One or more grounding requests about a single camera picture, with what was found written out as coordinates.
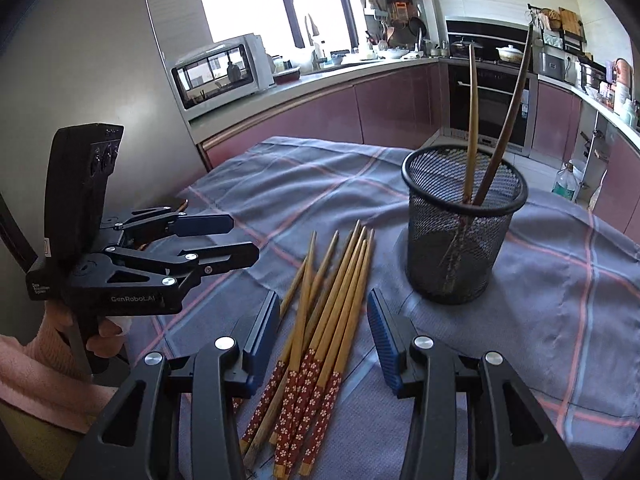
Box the black mesh holder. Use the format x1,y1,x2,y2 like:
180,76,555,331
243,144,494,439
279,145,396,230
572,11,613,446
402,144,529,306

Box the black range hood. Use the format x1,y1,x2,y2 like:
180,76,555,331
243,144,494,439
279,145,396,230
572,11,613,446
445,17,536,37

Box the black storage rack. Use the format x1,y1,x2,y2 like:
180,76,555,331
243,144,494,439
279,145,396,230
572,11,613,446
527,5,587,52

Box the bunch of red-patterned bamboo chopsticks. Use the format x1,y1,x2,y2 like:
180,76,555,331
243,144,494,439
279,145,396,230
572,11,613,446
239,219,376,479

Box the white microwave oven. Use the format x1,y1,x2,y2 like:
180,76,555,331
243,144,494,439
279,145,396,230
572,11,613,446
171,34,275,111

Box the person's left forearm pink sleeve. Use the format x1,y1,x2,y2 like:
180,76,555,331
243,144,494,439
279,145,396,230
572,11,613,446
0,332,120,433

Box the long light brown chopstick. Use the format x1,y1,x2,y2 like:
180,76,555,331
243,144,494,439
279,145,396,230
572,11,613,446
462,44,480,206

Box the plastic oil bottle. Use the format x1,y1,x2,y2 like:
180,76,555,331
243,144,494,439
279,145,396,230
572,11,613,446
551,161,584,202

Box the pink kettle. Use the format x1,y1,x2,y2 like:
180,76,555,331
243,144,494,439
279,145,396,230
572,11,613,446
614,58,636,87

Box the long dark brown chopstick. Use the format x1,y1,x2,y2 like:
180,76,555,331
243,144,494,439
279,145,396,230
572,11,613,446
472,24,535,207

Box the kitchen faucet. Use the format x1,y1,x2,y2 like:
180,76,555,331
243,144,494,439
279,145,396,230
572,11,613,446
304,14,324,64

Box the grey plaid tablecloth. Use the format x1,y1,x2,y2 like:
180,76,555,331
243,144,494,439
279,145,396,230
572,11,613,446
120,135,640,480

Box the black pot with glass lid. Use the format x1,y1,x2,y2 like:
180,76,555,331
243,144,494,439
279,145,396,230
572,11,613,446
450,37,485,59

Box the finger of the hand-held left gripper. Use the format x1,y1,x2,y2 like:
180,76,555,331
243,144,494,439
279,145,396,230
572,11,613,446
114,206,235,248
82,241,260,293

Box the olive green clothing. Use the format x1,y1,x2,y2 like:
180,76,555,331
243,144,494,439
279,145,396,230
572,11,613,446
0,400,88,480

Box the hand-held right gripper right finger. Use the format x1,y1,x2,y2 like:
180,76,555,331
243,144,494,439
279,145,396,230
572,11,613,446
366,287,583,480

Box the person's left hand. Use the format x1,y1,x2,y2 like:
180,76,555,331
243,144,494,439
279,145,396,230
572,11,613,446
44,305,132,360

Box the pink kitchen base cabinets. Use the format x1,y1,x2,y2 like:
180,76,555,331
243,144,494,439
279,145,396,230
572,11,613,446
197,59,447,171
532,80,640,235

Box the black built-in oven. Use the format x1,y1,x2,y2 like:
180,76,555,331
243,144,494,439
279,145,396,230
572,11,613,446
446,57,539,153

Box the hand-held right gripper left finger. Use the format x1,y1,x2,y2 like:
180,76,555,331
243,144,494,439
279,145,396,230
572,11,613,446
62,290,282,480

